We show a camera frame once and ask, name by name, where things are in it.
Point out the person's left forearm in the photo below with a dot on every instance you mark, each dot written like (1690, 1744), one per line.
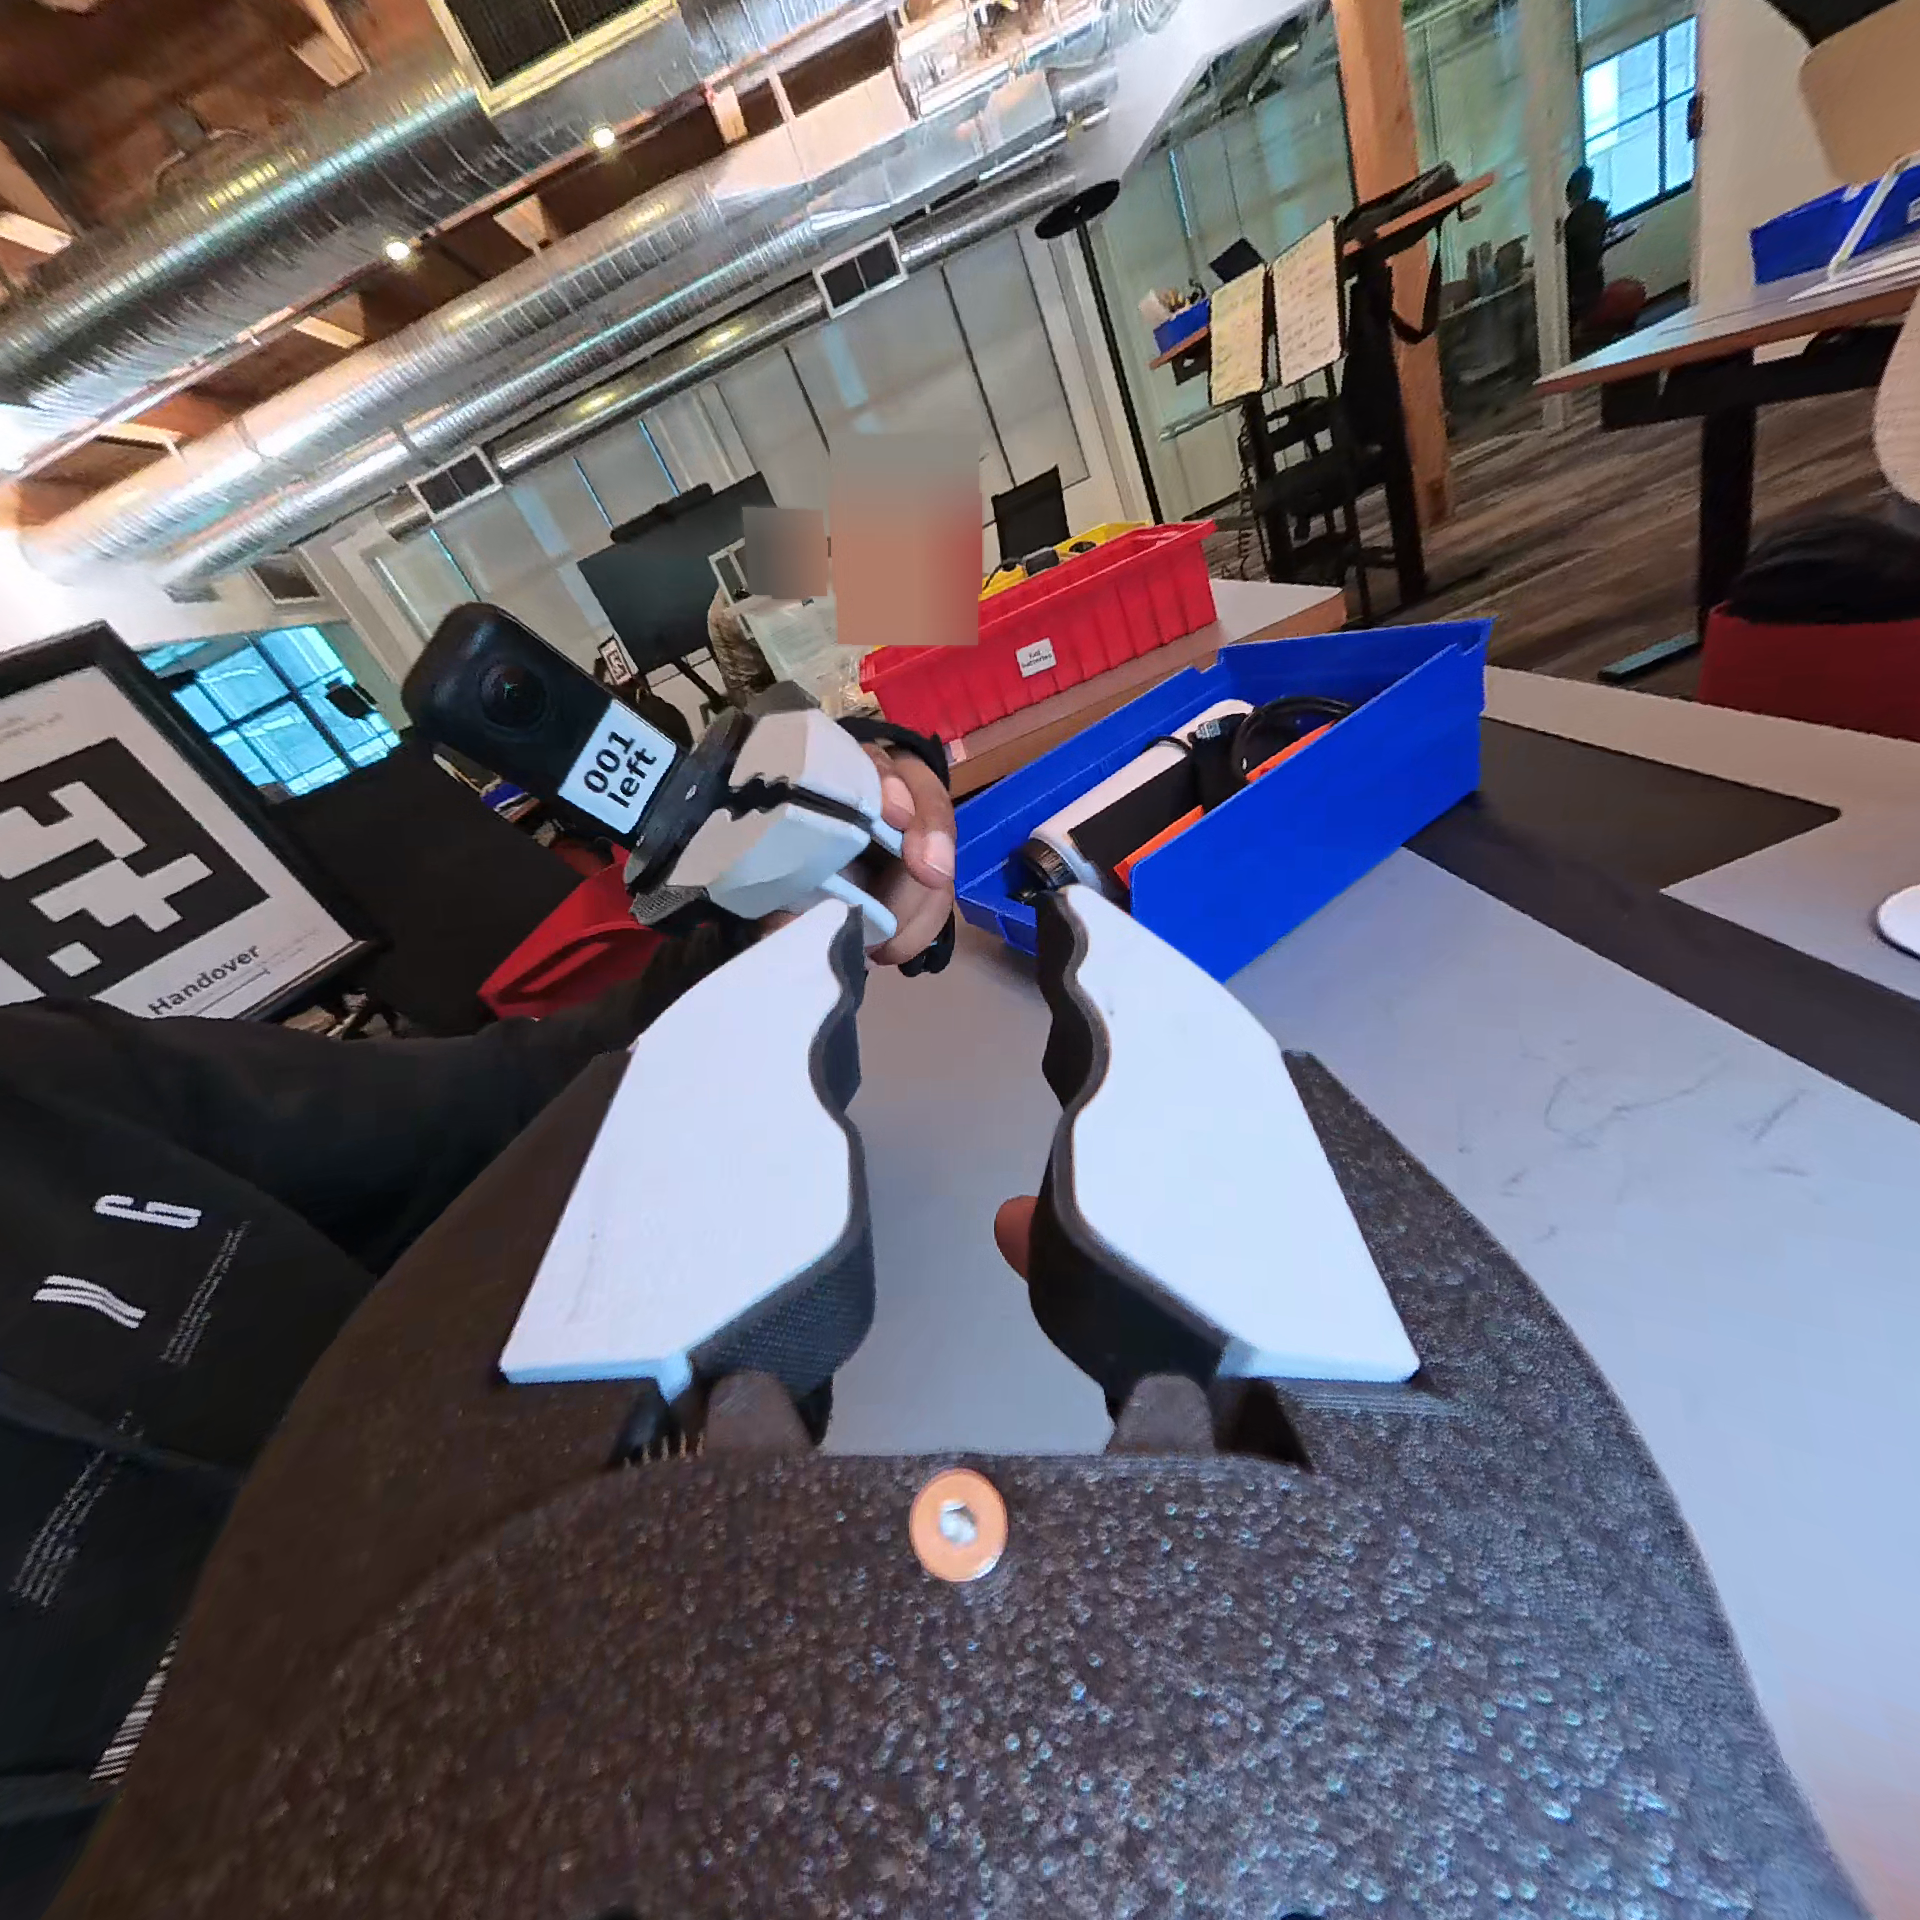
(373, 1098)

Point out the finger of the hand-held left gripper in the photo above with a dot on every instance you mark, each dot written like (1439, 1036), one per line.
(869, 910)
(795, 812)

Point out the blue plastic bin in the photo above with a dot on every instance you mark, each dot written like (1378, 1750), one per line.
(1322, 795)

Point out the fiducial marker sign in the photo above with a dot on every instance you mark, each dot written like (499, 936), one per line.
(121, 885)

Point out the large black screen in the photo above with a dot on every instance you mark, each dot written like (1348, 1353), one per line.
(672, 585)

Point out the black board on stand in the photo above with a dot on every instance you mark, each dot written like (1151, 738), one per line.
(1901, 917)

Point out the black desk monitor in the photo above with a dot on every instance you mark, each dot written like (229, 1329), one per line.
(1031, 507)

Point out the white tube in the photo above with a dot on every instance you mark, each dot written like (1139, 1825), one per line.
(1110, 812)

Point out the wooden office desk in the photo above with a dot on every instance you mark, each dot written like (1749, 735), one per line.
(1724, 357)

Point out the red plastic crate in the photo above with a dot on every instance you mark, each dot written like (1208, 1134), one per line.
(1086, 616)

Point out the ceiling air vent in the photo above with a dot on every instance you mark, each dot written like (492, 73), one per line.
(555, 28)

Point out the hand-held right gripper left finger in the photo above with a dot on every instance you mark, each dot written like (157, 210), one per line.
(705, 1184)

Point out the red fabric tote bag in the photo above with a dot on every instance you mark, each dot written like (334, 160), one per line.
(568, 949)

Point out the orange plastic piece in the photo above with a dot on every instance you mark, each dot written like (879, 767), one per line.
(1168, 842)

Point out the black floor lamp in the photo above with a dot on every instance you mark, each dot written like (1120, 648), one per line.
(1110, 307)

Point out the silver air duct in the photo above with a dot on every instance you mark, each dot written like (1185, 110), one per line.
(445, 342)

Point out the whiteboard easel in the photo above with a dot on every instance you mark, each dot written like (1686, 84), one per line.
(1322, 342)

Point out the small blue bin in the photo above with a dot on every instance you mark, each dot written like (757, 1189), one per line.
(1811, 237)

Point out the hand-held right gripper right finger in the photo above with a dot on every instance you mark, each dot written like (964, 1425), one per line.
(1235, 1184)

